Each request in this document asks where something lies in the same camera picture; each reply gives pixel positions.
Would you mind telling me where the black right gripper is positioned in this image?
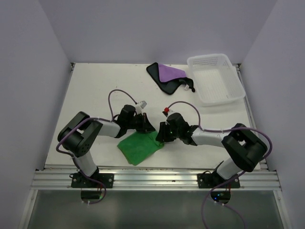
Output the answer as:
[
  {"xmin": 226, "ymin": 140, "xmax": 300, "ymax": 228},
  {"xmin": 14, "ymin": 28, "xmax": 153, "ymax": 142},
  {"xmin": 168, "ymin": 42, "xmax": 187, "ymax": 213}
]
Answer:
[{"xmin": 156, "ymin": 122, "xmax": 181, "ymax": 143}]

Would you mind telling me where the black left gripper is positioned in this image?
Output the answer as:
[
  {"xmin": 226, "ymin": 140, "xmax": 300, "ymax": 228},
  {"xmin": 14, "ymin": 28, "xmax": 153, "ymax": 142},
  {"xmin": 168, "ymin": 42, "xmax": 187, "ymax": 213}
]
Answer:
[{"xmin": 126, "ymin": 112, "xmax": 155, "ymax": 132}]

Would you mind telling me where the green microfiber towel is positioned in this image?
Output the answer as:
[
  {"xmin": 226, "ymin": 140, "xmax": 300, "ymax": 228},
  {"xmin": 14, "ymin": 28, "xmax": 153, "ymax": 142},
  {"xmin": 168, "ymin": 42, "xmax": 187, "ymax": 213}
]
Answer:
[{"xmin": 117, "ymin": 131, "xmax": 164, "ymax": 166}]

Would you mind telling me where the black and purple towel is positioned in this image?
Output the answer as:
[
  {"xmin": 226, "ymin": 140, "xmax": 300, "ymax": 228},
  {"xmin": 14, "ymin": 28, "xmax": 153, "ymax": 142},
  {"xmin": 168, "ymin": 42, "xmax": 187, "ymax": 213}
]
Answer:
[{"xmin": 146, "ymin": 62, "xmax": 195, "ymax": 95}]

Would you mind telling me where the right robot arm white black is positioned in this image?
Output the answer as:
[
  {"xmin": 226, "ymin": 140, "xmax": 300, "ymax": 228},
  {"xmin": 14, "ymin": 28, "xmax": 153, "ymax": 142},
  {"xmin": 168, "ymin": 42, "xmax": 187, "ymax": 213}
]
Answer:
[{"xmin": 156, "ymin": 113, "xmax": 267, "ymax": 188}]

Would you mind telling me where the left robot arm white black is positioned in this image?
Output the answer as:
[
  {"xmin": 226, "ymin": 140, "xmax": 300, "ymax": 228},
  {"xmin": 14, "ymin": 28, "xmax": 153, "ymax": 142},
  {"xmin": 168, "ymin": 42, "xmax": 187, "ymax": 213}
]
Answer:
[{"xmin": 56, "ymin": 104, "xmax": 155, "ymax": 187}]

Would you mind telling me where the white plastic basket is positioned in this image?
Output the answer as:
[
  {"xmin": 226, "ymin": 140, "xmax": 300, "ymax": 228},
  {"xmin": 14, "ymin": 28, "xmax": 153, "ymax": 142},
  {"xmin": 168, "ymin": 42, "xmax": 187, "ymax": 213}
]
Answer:
[{"xmin": 187, "ymin": 53, "xmax": 246, "ymax": 106}]

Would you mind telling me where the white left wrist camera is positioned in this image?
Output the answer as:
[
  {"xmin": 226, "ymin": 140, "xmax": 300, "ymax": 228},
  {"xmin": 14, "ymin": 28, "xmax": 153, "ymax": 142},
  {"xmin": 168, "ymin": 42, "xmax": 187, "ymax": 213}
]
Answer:
[{"xmin": 135, "ymin": 101, "xmax": 147, "ymax": 114}]

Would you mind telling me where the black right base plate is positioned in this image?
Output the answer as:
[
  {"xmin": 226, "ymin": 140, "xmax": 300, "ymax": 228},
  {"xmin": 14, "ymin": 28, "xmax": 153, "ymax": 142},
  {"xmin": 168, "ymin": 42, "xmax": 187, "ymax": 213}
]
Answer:
[{"xmin": 197, "ymin": 171, "xmax": 241, "ymax": 189}]

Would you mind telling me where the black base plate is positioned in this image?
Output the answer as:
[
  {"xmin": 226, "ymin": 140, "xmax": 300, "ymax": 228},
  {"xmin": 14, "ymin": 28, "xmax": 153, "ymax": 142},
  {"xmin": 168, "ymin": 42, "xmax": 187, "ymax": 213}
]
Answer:
[
  {"xmin": 197, "ymin": 171, "xmax": 241, "ymax": 189},
  {"xmin": 69, "ymin": 172, "xmax": 114, "ymax": 188}
]

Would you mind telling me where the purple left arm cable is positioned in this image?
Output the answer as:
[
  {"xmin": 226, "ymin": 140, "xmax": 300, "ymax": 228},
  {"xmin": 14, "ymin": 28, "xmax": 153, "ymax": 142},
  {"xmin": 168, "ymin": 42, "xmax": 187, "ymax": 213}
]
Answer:
[{"xmin": 56, "ymin": 89, "xmax": 140, "ymax": 203}]

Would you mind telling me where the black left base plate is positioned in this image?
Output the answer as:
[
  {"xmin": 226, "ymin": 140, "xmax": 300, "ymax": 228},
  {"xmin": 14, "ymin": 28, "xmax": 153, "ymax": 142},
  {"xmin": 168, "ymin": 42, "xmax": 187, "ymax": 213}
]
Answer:
[{"xmin": 69, "ymin": 172, "xmax": 114, "ymax": 188}]

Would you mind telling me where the aluminium mounting rail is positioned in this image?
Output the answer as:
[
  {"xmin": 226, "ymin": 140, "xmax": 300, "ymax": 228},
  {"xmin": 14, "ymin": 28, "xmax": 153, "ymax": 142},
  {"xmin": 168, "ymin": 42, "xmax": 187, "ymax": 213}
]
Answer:
[{"xmin": 30, "ymin": 167, "xmax": 282, "ymax": 191}]

